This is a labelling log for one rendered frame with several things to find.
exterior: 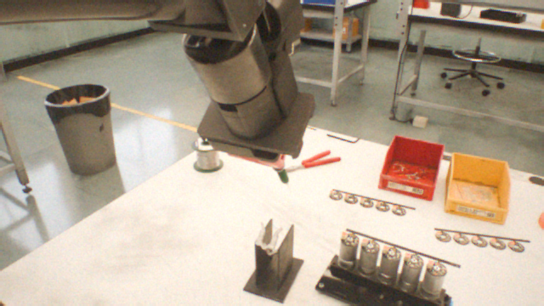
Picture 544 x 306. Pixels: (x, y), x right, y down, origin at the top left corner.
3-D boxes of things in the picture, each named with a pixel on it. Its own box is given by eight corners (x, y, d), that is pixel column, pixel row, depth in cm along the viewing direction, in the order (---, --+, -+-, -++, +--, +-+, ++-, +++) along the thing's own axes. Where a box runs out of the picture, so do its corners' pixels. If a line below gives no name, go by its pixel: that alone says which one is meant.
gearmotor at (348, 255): (351, 275, 53) (355, 247, 50) (334, 269, 54) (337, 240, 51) (357, 264, 55) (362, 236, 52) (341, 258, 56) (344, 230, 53)
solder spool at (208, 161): (202, 155, 84) (200, 133, 82) (229, 161, 82) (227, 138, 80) (187, 169, 79) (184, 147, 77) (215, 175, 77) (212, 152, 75)
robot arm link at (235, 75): (235, 43, 36) (208, -18, 30) (290, 55, 34) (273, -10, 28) (197, 103, 34) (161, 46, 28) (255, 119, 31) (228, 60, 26)
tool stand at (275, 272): (252, 295, 56) (227, 281, 47) (274, 231, 60) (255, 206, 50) (290, 308, 54) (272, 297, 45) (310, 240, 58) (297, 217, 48)
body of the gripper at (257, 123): (225, 91, 42) (200, 42, 36) (318, 105, 38) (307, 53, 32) (201, 144, 39) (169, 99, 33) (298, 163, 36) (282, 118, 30)
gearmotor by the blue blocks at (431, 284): (436, 307, 48) (445, 278, 45) (416, 300, 49) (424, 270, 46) (439, 293, 50) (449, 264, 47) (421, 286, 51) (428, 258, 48)
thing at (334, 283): (447, 300, 50) (449, 294, 50) (437, 342, 45) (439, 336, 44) (334, 259, 57) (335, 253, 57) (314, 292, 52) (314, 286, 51)
